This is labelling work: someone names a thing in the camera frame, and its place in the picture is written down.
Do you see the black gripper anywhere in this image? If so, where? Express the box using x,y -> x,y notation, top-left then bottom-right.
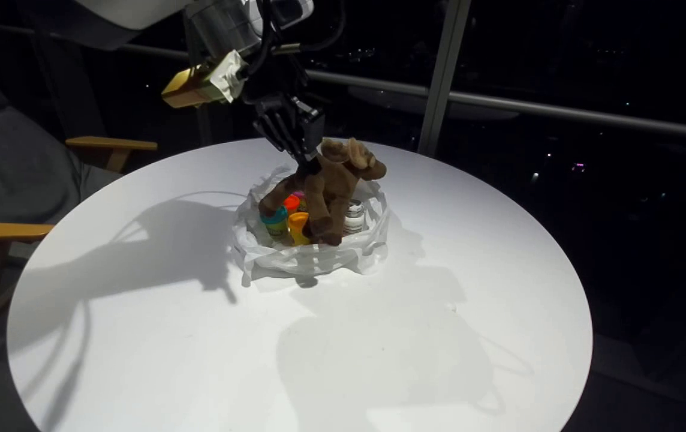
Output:
241,70 -> 327,177

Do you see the yellowish wrist camera box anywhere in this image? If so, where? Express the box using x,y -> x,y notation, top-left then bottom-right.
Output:
157,47 -> 247,109

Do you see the metal window post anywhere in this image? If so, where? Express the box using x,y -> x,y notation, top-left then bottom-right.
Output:
415,0 -> 471,159

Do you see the yellow container light orange lid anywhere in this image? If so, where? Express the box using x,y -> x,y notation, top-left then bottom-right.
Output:
286,209 -> 311,247

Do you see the white plastic bag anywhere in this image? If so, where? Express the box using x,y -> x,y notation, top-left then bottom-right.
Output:
229,159 -> 393,291

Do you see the brown toy deer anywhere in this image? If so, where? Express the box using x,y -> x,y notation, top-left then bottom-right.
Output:
257,136 -> 387,247

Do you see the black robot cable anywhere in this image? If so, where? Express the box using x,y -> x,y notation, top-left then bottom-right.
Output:
241,0 -> 349,82

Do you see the green container teal lid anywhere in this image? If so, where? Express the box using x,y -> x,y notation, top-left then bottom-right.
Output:
264,209 -> 290,235

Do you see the wooden armchair grey cushion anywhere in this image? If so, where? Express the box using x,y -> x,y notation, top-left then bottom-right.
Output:
0,42 -> 160,361

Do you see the horizontal window rail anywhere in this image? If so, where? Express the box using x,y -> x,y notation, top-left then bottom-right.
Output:
305,67 -> 686,147

